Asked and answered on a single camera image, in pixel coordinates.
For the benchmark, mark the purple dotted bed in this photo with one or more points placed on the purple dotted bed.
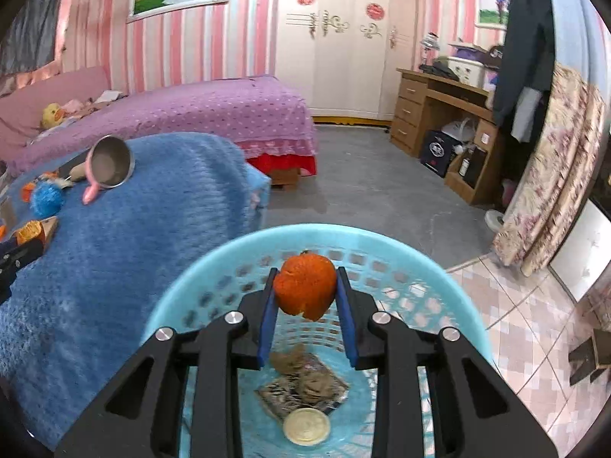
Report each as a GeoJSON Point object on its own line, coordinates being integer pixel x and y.
{"type": "Point", "coordinates": [215, 109]}

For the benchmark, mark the yellow duck plush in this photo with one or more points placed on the yellow duck plush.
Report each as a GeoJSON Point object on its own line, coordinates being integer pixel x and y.
{"type": "Point", "coordinates": [51, 115]}

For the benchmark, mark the white appliance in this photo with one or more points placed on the white appliance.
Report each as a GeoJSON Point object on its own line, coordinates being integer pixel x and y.
{"type": "Point", "coordinates": [460, 129]}

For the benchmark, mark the pink window curtain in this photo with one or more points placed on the pink window curtain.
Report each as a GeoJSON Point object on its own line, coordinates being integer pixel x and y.
{"type": "Point", "coordinates": [64, 33]}

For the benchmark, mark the wooden desk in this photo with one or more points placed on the wooden desk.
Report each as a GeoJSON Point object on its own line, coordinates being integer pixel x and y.
{"type": "Point", "coordinates": [410, 105]}

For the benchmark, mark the dark hanging jacket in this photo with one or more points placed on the dark hanging jacket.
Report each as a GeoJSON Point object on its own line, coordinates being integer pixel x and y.
{"type": "Point", "coordinates": [525, 47]}

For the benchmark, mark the white storage box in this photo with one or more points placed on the white storage box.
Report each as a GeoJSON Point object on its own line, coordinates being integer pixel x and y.
{"type": "Point", "coordinates": [470, 69]}

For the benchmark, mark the grey window curtain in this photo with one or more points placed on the grey window curtain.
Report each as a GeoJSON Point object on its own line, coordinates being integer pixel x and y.
{"type": "Point", "coordinates": [33, 24]}

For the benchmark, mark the purple box lid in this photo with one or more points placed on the purple box lid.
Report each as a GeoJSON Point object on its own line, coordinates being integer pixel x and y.
{"type": "Point", "coordinates": [470, 49]}

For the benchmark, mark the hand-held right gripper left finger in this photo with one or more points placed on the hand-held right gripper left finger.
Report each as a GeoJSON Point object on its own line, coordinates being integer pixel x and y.
{"type": "Point", "coordinates": [267, 315]}

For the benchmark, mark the small wall poster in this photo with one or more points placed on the small wall poster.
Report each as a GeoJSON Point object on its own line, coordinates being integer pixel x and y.
{"type": "Point", "coordinates": [489, 4]}

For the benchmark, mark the white fan base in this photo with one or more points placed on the white fan base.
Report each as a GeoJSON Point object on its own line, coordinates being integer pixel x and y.
{"type": "Point", "coordinates": [494, 222]}

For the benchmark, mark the dark clothes on desk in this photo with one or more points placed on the dark clothes on desk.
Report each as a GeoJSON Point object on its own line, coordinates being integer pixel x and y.
{"type": "Point", "coordinates": [441, 67]}

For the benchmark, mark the black cardboard box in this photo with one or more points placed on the black cardboard box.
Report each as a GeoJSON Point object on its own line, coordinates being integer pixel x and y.
{"type": "Point", "coordinates": [437, 150]}

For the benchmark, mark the pink mug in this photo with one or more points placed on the pink mug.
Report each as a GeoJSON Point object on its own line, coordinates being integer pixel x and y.
{"type": "Point", "coordinates": [112, 164]}

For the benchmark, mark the small wooden stool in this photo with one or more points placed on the small wooden stool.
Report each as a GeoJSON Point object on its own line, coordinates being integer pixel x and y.
{"type": "Point", "coordinates": [584, 360]}

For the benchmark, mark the brown cardboard box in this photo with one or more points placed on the brown cardboard box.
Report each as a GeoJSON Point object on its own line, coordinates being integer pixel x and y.
{"type": "Point", "coordinates": [453, 179]}

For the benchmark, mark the pile of pink clothes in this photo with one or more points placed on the pile of pink clothes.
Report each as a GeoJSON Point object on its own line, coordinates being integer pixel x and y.
{"type": "Point", "coordinates": [79, 105]}

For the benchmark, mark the black white snack packet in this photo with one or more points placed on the black white snack packet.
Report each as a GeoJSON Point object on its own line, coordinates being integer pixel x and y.
{"type": "Point", "coordinates": [281, 393]}

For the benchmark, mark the brown paper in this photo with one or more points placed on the brown paper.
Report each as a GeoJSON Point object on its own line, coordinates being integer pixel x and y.
{"type": "Point", "coordinates": [315, 384]}

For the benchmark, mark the white board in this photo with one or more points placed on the white board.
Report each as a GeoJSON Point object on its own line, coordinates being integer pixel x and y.
{"type": "Point", "coordinates": [584, 253]}

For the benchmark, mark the dark cap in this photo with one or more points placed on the dark cap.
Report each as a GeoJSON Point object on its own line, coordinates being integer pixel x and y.
{"type": "Point", "coordinates": [496, 55]}

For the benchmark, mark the pink headboard cover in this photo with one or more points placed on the pink headboard cover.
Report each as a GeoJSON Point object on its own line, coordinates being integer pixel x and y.
{"type": "Point", "coordinates": [47, 90]}

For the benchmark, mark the desk lamp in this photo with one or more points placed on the desk lamp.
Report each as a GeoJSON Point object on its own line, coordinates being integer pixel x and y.
{"type": "Point", "coordinates": [429, 40]}

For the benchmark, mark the white paper bowl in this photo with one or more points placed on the white paper bowl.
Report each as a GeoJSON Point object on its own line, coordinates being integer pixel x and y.
{"type": "Point", "coordinates": [305, 427]}

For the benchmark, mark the teal plastic basket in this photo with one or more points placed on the teal plastic basket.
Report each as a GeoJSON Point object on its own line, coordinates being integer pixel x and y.
{"type": "Point", "coordinates": [363, 248]}

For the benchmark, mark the white wardrobe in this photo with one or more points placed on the white wardrobe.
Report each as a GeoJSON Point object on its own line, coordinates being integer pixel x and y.
{"type": "Point", "coordinates": [343, 67]}

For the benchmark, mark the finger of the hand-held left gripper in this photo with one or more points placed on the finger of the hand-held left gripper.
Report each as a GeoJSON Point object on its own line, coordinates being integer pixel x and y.
{"type": "Point", "coordinates": [24, 250]}

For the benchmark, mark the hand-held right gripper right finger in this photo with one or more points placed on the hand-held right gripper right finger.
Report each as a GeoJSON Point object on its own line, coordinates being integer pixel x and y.
{"type": "Point", "coordinates": [347, 315]}

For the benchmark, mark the cardboard tube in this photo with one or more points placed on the cardboard tube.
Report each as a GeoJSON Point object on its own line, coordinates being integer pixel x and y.
{"type": "Point", "coordinates": [79, 171]}

